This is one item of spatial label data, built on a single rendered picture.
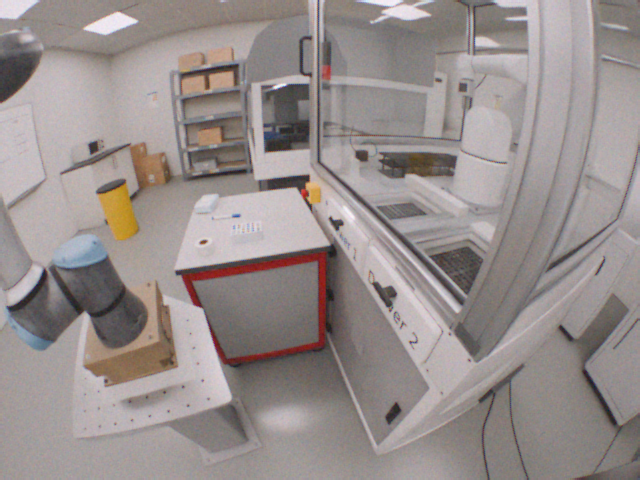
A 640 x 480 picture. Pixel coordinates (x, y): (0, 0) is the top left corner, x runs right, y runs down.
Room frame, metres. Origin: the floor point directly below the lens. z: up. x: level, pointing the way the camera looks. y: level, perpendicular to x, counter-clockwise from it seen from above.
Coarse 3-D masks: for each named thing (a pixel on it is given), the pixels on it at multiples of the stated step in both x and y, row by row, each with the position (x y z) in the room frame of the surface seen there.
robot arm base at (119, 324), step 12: (120, 300) 0.27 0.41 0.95; (132, 300) 0.30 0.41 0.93; (96, 312) 0.22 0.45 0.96; (108, 312) 0.23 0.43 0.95; (120, 312) 0.25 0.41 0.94; (132, 312) 0.28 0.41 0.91; (144, 312) 0.30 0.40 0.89; (96, 324) 0.21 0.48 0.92; (108, 324) 0.22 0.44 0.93; (120, 324) 0.23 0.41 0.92; (132, 324) 0.25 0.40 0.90; (144, 324) 0.28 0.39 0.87; (108, 336) 0.21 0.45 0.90; (120, 336) 0.22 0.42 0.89; (132, 336) 0.23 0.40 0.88
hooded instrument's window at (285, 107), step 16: (272, 96) 1.44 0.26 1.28; (288, 96) 1.46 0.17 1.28; (304, 96) 1.49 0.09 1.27; (272, 112) 1.44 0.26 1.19; (288, 112) 1.46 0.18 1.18; (304, 112) 1.49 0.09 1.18; (272, 128) 1.43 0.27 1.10; (288, 128) 1.46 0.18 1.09; (304, 128) 1.49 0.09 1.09; (272, 144) 1.43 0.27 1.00; (288, 144) 1.46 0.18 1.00; (304, 144) 1.49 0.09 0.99
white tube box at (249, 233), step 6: (252, 222) 0.88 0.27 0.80; (234, 228) 0.84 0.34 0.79; (240, 228) 0.83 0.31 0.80; (246, 228) 0.83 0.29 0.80; (252, 228) 0.84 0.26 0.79; (234, 234) 0.78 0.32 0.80; (240, 234) 0.79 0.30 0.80; (246, 234) 0.79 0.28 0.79; (252, 234) 0.80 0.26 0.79; (258, 234) 0.80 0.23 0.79; (234, 240) 0.78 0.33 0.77; (240, 240) 0.79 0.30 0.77; (246, 240) 0.79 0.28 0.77; (252, 240) 0.80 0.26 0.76
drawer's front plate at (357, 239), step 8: (328, 200) 0.81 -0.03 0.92; (328, 208) 0.81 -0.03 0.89; (336, 208) 0.73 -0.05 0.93; (328, 216) 0.81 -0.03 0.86; (336, 216) 0.73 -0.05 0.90; (344, 216) 0.67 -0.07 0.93; (328, 224) 0.81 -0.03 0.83; (344, 224) 0.66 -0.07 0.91; (352, 224) 0.62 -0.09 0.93; (344, 232) 0.66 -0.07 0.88; (352, 232) 0.60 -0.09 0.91; (360, 232) 0.58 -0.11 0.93; (352, 240) 0.60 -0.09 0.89; (360, 240) 0.55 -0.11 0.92; (368, 240) 0.54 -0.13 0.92; (344, 248) 0.65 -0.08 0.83; (352, 248) 0.60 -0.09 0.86; (360, 248) 0.55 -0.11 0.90; (352, 256) 0.59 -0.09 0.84; (360, 256) 0.54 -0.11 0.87; (360, 264) 0.54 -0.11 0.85
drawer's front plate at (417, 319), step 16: (368, 256) 0.50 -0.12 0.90; (368, 272) 0.49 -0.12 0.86; (384, 272) 0.42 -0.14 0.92; (400, 288) 0.36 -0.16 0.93; (384, 304) 0.40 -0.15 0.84; (400, 304) 0.35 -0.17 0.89; (416, 304) 0.31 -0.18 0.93; (400, 320) 0.33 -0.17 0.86; (416, 320) 0.29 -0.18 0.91; (432, 320) 0.27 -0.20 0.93; (400, 336) 0.31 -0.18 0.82; (432, 336) 0.24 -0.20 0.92; (416, 352) 0.26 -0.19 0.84
